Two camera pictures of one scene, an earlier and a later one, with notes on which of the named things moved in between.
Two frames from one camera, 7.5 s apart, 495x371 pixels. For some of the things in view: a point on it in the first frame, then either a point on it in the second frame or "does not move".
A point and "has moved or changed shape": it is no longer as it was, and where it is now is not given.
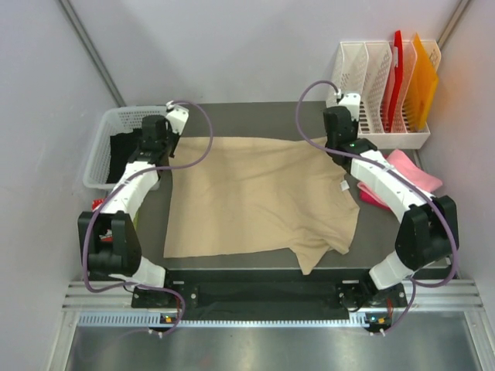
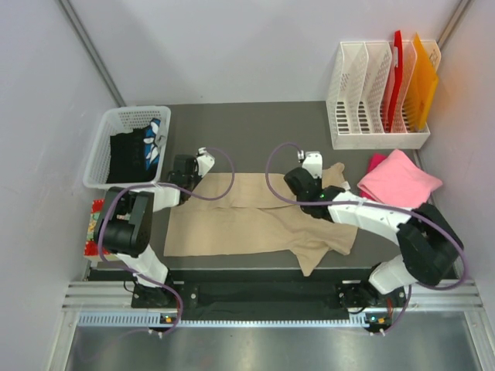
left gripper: [175, 137] → [196, 175]
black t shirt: [121, 147] does not move
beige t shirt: [233, 196] has moved or changed shape
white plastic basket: [114, 121] does not move
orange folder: [424, 83] does not move
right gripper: [355, 125] → [319, 180]
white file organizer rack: [366, 69] does not move
